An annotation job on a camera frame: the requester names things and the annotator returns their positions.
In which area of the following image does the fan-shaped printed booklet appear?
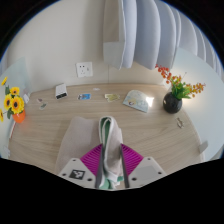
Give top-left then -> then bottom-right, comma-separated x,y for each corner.
122,89 -> 155,114

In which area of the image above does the black round vase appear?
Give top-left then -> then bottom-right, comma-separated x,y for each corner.
162,91 -> 183,114

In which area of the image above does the light grey pleated curtain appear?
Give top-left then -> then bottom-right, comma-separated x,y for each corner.
102,0 -> 221,71

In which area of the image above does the small white box device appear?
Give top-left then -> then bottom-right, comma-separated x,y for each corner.
54,83 -> 69,100

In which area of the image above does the beige towel with green stripe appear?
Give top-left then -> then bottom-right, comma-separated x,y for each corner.
54,115 -> 125,191

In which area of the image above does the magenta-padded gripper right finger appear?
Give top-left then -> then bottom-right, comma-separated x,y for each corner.
118,143 -> 167,189

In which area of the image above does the artificial sunflower bouquet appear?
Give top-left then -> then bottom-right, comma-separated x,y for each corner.
0,76 -> 26,123

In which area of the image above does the white wall socket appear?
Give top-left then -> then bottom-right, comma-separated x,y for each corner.
75,61 -> 94,78

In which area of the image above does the frosted desk divider panel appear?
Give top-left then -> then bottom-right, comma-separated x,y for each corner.
166,47 -> 224,161
0,56 -> 32,158

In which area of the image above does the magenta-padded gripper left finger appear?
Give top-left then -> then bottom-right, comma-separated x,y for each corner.
58,143 -> 105,190

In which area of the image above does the red and orange flower sprig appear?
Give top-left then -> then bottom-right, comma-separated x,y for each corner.
154,64 -> 207,100

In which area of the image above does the white panel clamp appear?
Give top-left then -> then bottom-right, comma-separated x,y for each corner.
198,140 -> 210,154

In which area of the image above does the yellow-green sticker card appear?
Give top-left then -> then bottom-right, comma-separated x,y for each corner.
104,93 -> 121,103

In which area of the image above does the small blue picture card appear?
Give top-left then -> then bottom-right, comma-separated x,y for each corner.
77,93 -> 92,101

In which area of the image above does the orange round vase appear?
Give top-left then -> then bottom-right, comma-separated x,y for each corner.
12,109 -> 27,124

